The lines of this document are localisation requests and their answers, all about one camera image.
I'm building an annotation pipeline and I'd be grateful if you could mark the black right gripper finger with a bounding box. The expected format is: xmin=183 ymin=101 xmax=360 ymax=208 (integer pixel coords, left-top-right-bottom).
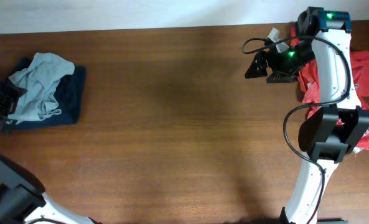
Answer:
xmin=245 ymin=51 xmax=268 ymax=78
xmin=266 ymin=71 xmax=296 ymax=83

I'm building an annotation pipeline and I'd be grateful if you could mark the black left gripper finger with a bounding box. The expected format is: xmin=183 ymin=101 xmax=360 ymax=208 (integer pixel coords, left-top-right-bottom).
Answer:
xmin=0 ymin=79 xmax=27 ymax=115
xmin=0 ymin=120 xmax=13 ymax=134

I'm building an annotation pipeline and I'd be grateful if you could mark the light blue-grey t-shirt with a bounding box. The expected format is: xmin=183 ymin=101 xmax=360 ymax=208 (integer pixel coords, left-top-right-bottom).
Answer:
xmin=8 ymin=53 xmax=75 ymax=123

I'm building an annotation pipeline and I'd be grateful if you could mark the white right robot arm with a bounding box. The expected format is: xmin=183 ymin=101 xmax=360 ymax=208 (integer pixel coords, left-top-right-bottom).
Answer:
xmin=245 ymin=7 xmax=369 ymax=223

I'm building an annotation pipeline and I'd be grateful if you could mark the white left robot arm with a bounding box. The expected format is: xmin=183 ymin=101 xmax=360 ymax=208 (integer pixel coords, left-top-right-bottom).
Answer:
xmin=0 ymin=80 xmax=97 ymax=224

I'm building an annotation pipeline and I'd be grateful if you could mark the dark navy folded garment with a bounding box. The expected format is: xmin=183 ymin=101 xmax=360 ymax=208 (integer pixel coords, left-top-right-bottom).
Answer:
xmin=6 ymin=58 xmax=86 ymax=130

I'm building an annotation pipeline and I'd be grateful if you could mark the red printed t-shirt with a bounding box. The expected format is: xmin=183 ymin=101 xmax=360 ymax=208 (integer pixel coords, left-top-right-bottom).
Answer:
xmin=289 ymin=26 xmax=369 ymax=151

